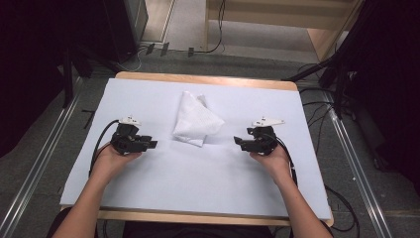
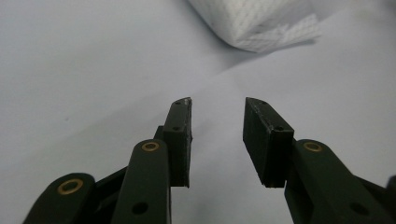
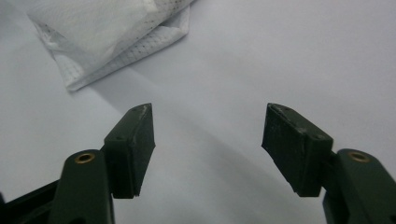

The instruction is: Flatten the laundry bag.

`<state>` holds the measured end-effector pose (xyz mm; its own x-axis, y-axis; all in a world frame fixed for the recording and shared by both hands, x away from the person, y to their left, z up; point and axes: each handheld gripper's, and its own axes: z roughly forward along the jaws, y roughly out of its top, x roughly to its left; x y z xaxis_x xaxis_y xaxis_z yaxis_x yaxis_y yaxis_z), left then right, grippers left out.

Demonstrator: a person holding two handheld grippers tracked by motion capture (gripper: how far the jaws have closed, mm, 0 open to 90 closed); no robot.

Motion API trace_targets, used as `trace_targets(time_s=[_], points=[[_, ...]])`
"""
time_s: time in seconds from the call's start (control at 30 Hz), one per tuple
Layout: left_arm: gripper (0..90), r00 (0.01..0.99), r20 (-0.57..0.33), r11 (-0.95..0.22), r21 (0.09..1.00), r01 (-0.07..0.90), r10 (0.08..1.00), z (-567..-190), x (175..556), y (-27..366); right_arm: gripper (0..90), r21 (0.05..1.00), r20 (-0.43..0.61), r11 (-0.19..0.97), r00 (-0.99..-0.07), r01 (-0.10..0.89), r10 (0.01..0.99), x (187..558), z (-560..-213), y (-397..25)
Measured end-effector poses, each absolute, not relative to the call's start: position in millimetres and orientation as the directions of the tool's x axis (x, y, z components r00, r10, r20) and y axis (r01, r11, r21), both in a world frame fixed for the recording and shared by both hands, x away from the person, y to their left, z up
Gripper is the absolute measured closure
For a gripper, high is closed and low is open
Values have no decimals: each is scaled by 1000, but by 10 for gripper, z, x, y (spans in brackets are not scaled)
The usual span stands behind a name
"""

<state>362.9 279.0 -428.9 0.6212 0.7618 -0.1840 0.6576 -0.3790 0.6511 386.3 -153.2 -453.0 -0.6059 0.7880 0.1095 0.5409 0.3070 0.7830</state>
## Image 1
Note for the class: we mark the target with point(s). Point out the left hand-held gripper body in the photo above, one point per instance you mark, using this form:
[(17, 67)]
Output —
[(127, 142)]

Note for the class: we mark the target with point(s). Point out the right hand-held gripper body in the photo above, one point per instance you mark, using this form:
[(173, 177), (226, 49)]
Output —
[(262, 142)]

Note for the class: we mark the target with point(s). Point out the white cloth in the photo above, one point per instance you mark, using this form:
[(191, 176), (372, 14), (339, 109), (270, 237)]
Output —
[(194, 120)]

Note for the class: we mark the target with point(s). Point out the person's right hand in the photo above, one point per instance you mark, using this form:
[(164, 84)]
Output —
[(275, 163)]

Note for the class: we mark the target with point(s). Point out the person's left hand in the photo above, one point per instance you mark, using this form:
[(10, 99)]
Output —
[(109, 162)]

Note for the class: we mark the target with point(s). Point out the white table cover sheet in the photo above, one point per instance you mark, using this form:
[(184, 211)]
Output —
[(191, 178)]

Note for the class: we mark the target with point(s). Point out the wooden table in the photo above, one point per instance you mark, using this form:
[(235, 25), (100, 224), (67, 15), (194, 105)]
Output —
[(204, 79)]

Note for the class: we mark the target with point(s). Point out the black stand leg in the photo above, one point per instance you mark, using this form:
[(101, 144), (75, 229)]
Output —
[(310, 70)]

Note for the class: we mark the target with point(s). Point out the person's dark clothing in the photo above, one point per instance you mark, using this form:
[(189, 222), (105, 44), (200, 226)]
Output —
[(198, 231)]

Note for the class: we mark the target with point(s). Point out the black cabinet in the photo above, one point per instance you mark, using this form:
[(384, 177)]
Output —
[(122, 29)]

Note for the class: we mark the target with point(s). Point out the black curtain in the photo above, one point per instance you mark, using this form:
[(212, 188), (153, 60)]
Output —
[(29, 66), (389, 82)]

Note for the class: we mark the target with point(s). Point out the metal floor rail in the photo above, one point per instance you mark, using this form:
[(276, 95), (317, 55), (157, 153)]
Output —
[(358, 168), (36, 168)]

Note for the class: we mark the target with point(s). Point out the light wooden frame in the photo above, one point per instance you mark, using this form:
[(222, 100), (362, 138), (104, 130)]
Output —
[(325, 39)]

